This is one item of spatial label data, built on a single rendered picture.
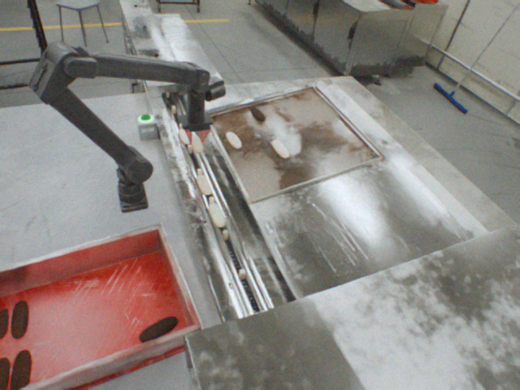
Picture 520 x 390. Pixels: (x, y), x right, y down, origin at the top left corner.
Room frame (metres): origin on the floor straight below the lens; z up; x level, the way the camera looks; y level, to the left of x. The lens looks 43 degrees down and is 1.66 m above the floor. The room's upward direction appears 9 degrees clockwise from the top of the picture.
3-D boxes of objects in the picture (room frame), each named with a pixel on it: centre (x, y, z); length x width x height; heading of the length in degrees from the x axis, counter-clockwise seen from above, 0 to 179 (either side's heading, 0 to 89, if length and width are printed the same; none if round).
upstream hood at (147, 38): (1.90, 0.76, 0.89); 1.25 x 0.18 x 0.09; 29
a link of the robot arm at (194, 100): (0.97, 0.23, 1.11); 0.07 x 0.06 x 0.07; 141
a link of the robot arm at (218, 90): (1.00, 0.22, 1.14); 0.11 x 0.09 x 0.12; 141
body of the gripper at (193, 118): (0.96, 0.24, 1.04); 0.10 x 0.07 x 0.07; 119
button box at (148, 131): (1.11, 0.47, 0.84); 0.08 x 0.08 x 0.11; 29
